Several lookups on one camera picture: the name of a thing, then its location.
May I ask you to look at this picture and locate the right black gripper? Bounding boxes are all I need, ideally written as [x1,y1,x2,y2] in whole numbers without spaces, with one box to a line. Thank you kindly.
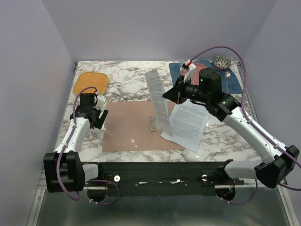
[163,75,210,104]

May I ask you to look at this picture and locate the printed paper sheet top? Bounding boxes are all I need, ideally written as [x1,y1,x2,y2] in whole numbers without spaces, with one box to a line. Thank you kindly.
[145,70,173,136]

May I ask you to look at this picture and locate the pink folder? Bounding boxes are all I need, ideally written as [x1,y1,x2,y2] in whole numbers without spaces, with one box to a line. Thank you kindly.
[102,101,184,153]

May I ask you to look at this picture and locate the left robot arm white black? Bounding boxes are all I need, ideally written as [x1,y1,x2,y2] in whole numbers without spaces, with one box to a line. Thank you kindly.
[43,93,108,194]

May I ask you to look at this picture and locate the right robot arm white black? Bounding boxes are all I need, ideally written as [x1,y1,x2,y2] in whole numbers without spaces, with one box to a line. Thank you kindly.
[162,68,300,188]

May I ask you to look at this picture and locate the metal folder clip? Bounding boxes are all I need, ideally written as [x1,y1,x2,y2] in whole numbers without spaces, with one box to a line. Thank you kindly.
[150,116,157,132]

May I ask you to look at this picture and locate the pink dotted plate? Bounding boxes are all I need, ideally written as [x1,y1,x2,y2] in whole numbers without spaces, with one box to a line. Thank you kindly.
[180,63,207,85]

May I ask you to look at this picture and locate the printed paper stack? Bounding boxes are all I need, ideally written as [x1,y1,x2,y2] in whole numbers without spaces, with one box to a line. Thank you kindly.
[161,101,210,152]

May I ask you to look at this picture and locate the orange woven mat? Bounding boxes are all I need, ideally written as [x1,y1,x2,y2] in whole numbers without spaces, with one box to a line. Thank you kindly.
[73,72,109,95]

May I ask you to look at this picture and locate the silver spoon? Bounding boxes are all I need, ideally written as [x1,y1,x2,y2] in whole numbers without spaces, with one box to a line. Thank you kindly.
[224,71,231,93]

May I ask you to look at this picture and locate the floral patterned bowl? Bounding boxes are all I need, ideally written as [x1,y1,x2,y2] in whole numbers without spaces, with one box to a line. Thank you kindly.
[213,55,232,71]

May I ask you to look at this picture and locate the blue cloth placemat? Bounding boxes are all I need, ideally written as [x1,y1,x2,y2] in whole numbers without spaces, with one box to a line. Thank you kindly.
[169,59,242,94]

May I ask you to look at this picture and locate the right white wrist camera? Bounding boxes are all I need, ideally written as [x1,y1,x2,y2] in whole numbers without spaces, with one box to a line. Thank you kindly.
[182,61,196,82]

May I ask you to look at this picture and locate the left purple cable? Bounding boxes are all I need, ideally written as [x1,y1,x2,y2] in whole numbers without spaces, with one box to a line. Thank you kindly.
[57,86,99,201]

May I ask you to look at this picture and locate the purple cable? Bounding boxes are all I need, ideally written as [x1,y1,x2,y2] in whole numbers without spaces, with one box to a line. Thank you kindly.
[182,46,301,191]
[57,86,99,201]

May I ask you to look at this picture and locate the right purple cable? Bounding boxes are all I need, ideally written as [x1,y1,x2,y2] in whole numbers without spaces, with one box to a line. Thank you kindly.
[182,46,301,191]

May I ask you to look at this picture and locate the black mounting base plate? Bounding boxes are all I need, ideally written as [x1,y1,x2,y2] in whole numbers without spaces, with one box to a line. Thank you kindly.
[87,161,244,201]

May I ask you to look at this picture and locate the aluminium rail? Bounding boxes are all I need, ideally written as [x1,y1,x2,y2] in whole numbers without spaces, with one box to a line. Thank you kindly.
[37,181,288,190]

